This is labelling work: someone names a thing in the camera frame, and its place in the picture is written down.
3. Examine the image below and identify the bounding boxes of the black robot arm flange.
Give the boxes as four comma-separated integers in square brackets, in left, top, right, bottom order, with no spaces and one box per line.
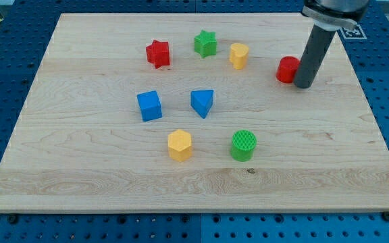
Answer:
[301,0,369,31]

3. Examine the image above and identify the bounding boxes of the blue triangle block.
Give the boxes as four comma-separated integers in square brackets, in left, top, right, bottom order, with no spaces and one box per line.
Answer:
[190,89,214,119]

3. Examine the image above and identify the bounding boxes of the yellow hexagon block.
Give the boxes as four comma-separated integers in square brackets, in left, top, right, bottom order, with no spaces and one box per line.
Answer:
[167,130,192,162]

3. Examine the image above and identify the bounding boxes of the blue cube block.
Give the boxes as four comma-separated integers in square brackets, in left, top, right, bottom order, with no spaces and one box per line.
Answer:
[136,90,162,122]

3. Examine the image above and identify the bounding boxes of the green cylinder block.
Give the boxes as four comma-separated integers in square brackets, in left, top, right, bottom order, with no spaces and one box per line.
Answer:
[230,130,257,162]

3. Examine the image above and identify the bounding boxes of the light wooden board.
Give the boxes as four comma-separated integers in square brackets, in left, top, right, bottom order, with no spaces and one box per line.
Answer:
[0,13,389,213]

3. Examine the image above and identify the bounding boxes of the red star block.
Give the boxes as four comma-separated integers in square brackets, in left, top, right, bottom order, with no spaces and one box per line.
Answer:
[145,40,170,69]

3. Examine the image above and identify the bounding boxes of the green star block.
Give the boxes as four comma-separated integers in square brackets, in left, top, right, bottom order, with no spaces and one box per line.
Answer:
[194,30,217,58]

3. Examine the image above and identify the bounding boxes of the yellow heart block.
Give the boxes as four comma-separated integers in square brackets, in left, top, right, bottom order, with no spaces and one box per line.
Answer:
[229,43,249,70]

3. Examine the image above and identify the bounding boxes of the red cylinder block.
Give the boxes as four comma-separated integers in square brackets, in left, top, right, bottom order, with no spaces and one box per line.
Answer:
[276,56,300,84]

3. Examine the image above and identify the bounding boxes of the black white fiducial marker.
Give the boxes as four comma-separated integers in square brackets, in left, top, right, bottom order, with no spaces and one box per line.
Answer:
[340,24,367,40]

